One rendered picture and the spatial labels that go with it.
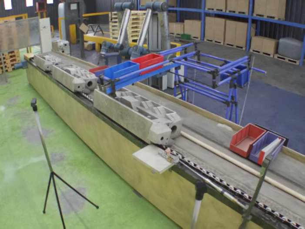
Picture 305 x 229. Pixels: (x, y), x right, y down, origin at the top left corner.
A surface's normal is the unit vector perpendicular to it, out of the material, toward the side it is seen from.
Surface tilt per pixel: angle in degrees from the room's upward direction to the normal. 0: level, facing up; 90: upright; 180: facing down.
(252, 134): 88
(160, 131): 38
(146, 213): 0
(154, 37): 90
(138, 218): 0
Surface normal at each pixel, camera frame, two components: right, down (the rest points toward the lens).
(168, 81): -0.67, 0.34
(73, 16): 0.65, 0.34
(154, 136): -0.72, -0.01
